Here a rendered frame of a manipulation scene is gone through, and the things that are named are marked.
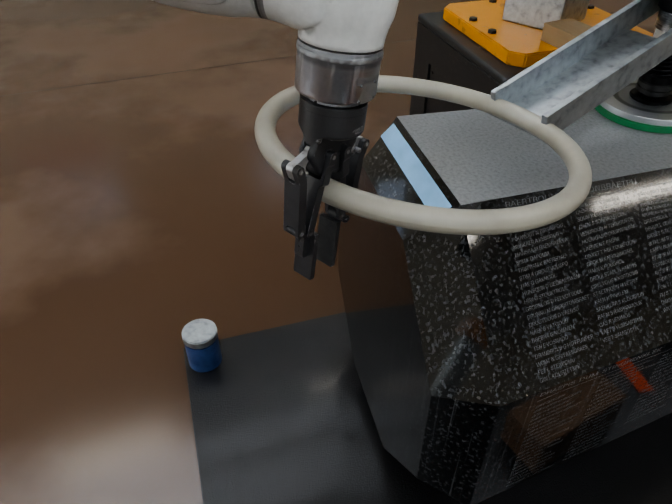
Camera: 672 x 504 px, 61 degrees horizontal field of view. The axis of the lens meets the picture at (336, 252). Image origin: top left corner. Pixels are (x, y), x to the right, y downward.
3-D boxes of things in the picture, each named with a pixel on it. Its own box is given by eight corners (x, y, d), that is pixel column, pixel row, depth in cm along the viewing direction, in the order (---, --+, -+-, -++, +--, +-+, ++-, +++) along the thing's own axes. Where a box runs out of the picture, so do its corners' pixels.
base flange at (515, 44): (438, 16, 195) (439, 1, 192) (562, 3, 206) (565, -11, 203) (512, 69, 159) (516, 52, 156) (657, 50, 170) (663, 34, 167)
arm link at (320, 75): (401, 47, 60) (391, 101, 63) (335, 25, 64) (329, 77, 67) (347, 60, 54) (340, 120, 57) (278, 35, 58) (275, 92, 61)
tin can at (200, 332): (225, 348, 176) (220, 318, 167) (218, 374, 168) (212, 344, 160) (193, 346, 176) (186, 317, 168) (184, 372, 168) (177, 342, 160)
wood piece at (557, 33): (540, 40, 166) (544, 22, 163) (566, 35, 169) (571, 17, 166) (590, 64, 152) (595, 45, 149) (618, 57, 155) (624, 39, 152)
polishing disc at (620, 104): (656, 78, 131) (658, 73, 130) (728, 118, 115) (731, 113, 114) (575, 88, 126) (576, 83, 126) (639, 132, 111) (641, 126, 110)
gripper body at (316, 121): (336, 114, 57) (326, 194, 63) (384, 97, 63) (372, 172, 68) (282, 91, 61) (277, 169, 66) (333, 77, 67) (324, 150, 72)
